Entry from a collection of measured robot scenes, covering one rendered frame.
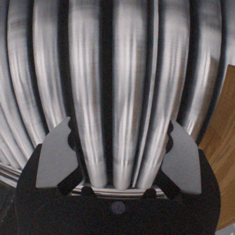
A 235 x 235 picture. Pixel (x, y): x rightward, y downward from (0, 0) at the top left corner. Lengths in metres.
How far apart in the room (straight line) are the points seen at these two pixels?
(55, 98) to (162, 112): 0.17
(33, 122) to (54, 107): 0.07
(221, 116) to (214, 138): 0.04
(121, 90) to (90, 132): 0.09
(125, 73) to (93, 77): 0.04
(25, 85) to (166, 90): 0.23
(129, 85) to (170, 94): 0.06
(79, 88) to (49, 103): 0.06
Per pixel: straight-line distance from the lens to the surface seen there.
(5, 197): 0.87
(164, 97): 0.18
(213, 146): 0.24
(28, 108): 0.25
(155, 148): 0.24
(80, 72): 0.17
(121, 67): 0.16
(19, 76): 0.24
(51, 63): 0.20
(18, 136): 0.33
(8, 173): 0.79
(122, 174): 0.29
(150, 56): 0.18
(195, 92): 0.21
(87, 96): 0.18
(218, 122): 0.23
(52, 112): 0.21
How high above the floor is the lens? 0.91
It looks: 60 degrees down
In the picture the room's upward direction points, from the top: 174 degrees counter-clockwise
